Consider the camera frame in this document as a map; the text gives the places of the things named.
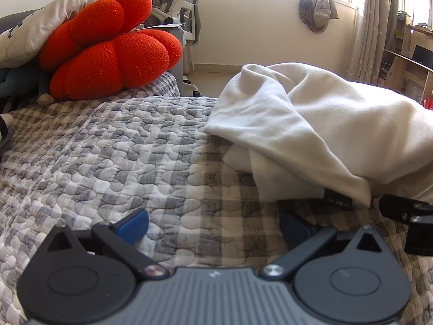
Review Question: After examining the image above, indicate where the white office chair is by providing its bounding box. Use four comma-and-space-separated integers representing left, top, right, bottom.
150, 0, 201, 98

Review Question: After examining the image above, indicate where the white paper on sofa arm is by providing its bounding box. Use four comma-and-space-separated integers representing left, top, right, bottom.
145, 23, 184, 29

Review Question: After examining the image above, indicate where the black computer monitor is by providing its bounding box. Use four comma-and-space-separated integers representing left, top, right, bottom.
412, 45, 433, 69

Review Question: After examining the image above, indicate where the teal plush doll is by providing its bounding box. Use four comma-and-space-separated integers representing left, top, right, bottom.
1, 62, 54, 106

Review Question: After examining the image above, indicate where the white Winnie the Pooh sweatshirt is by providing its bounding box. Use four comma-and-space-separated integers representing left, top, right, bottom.
204, 62, 432, 207

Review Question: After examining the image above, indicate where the red flower-shaped plush cushion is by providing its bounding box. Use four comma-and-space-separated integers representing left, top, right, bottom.
39, 0, 183, 102

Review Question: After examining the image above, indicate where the grey checked quilted bedspread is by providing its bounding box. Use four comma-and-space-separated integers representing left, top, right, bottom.
0, 71, 433, 325

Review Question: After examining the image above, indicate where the wooden desk shelf unit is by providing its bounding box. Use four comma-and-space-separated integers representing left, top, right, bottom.
377, 11, 432, 109

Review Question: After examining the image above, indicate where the white printed pillow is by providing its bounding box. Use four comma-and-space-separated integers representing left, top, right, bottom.
0, 0, 98, 69

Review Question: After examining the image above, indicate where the grey hat on wall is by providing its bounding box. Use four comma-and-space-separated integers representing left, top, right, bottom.
299, 0, 339, 34

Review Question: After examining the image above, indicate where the cream black-cuffed garment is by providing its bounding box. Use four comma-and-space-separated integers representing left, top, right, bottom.
0, 114, 14, 150

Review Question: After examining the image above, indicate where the beige patterned curtain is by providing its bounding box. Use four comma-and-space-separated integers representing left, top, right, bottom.
346, 0, 399, 85

